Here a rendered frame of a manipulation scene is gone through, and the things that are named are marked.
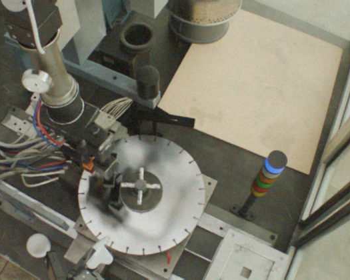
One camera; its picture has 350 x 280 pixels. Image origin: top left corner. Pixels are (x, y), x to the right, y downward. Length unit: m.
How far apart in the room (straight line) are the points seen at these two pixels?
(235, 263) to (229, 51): 0.82
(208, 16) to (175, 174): 0.58
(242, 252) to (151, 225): 0.25
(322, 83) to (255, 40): 0.31
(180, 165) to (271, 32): 0.79
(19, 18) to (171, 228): 0.65
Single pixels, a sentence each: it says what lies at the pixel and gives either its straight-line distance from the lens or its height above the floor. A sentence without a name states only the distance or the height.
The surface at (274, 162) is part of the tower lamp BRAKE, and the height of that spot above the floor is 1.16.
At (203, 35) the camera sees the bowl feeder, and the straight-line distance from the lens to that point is 1.52.
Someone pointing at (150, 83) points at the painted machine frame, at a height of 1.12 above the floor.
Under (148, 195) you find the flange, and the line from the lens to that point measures 1.04.
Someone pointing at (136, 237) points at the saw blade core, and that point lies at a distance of 1.02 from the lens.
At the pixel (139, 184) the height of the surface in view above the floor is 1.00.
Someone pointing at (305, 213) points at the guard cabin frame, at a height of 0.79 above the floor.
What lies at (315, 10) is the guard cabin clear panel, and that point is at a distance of 1.78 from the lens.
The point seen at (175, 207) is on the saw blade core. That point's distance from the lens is 1.04.
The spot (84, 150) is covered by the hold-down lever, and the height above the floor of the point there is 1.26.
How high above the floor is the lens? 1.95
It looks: 63 degrees down
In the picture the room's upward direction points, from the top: 7 degrees clockwise
